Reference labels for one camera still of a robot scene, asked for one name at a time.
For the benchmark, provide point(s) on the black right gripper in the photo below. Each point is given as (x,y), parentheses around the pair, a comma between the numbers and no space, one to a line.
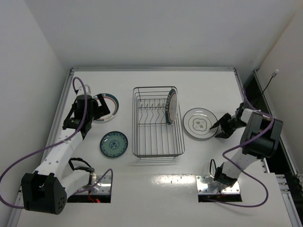
(229,124)

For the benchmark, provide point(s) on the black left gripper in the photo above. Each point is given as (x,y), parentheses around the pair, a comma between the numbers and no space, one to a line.
(98,108)

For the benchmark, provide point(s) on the white plate with flower motif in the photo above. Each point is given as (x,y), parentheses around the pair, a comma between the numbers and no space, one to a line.
(199,122)

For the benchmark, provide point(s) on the green red rimmed plate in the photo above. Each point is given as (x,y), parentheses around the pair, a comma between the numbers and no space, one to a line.
(113,105)
(171,107)

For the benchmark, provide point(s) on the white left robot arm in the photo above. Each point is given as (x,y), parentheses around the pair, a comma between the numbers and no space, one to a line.
(46,190)

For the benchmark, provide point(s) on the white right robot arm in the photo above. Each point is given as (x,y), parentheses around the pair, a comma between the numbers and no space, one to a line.
(260,139)

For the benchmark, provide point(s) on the blue patterned small plate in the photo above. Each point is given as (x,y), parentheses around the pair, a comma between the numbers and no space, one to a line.
(114,144)

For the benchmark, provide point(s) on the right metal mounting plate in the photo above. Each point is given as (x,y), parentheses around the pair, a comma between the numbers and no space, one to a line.
(206,186)

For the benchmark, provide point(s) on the metal mounting plate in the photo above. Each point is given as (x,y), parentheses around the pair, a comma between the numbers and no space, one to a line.
(103,186)
(206,186)

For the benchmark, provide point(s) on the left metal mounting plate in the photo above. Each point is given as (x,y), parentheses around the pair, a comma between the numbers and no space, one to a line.
(103,186)

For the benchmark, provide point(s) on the metal wire dish rack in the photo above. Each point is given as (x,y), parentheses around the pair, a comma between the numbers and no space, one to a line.
(152,137)

